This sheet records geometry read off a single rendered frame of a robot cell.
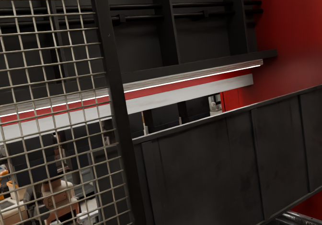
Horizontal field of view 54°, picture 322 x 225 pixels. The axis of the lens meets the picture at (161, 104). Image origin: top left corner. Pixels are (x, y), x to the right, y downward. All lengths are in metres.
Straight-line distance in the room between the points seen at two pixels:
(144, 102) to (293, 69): 0.77
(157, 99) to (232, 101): 0.70
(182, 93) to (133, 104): 0.27
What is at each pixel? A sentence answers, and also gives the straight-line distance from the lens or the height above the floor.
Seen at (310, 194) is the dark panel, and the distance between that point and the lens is 1.49.
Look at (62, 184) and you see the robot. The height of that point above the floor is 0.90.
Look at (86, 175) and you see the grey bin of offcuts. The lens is 4.22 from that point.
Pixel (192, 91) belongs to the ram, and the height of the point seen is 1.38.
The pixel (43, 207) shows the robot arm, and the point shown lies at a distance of 1.67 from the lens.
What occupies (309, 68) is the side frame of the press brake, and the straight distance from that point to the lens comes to 1.69.
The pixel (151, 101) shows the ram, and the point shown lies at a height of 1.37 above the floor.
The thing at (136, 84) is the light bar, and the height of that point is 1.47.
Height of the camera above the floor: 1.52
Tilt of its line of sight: 7 degrees down
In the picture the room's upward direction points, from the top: 9 degrees counter-clockwise
